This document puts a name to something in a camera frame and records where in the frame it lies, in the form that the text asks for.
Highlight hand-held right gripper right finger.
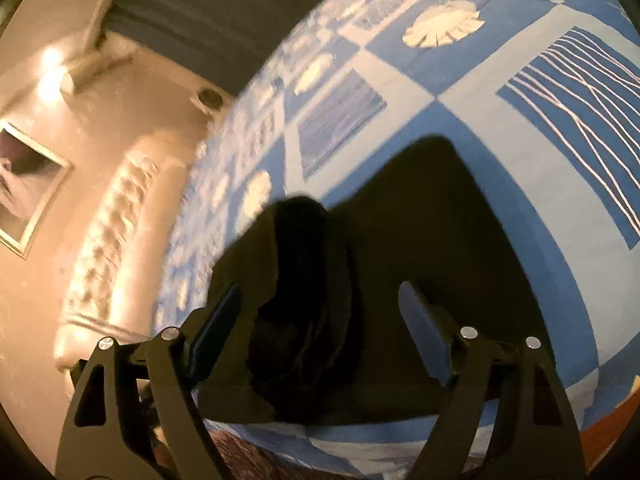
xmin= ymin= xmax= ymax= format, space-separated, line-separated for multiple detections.
xmin=398 ymin=281 xmax=587 ymax=480

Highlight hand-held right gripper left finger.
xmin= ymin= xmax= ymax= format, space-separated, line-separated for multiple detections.
xmin=55 ymin=282 xmax=244 ymax=480

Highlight black pants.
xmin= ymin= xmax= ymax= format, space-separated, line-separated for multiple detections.
xmin=197 ymin=135 xmax=557 ymax=429

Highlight cream tufted headboard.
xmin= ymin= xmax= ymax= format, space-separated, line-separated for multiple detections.
xmin=52 ymin=127 xmax=210 ymax=377

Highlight person's maroon patterned clothing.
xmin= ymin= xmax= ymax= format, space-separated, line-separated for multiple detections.
xmin=145 ymin=395 xmax=323 ymax=480

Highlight blue patterned bed sheet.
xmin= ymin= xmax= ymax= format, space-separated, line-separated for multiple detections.
xmin=150 ymin=0 xmax=640 ymax=479

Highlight dark green curtain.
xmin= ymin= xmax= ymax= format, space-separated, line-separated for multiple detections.
xmin=104 ymin=0 xmax=372 ymax=100

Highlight framed wall picture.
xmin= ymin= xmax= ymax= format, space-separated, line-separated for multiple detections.
xmin=0 ymin=119 xmax=74 ymax=261

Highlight wall lamp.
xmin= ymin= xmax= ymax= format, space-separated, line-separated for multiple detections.
xmin=37 ymin=47 xmax=135 ymax=102

